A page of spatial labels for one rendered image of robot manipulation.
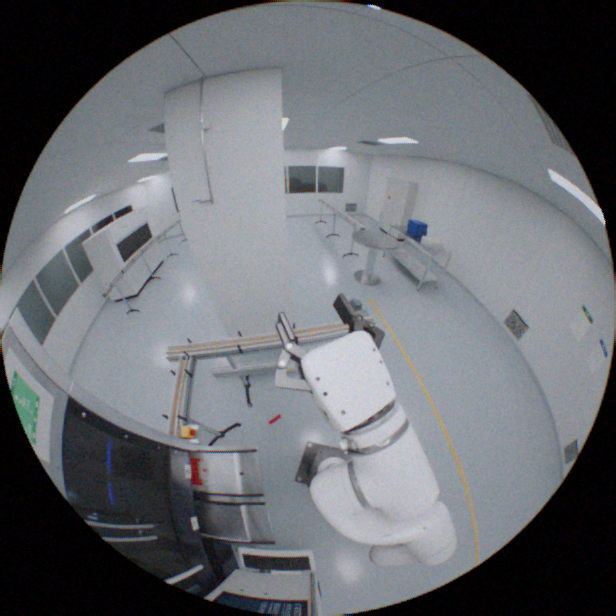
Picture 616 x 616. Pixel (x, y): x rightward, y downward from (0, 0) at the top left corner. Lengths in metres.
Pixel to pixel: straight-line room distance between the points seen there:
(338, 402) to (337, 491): 0.12
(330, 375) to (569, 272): 4.47
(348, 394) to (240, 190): 1.42
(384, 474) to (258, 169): 1.52
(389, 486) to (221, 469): 1.16
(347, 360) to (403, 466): 0.14
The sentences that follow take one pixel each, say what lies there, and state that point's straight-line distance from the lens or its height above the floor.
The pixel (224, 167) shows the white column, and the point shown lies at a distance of 1.48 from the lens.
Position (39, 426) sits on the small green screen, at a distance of 0.71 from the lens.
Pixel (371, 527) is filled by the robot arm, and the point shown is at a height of 1.79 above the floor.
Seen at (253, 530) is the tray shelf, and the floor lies 0.88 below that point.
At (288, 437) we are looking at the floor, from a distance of 2.11.
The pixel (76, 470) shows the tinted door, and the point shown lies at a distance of 0.80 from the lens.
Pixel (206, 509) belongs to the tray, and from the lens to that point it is 1.42.
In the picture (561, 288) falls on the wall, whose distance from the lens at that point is 4.52.
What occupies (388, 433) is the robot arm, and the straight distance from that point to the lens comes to 0.21.
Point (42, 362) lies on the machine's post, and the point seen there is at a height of 1.93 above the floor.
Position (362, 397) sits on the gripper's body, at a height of 1.90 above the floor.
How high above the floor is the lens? 2.09
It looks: 43 degrees down
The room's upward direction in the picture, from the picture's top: straight up
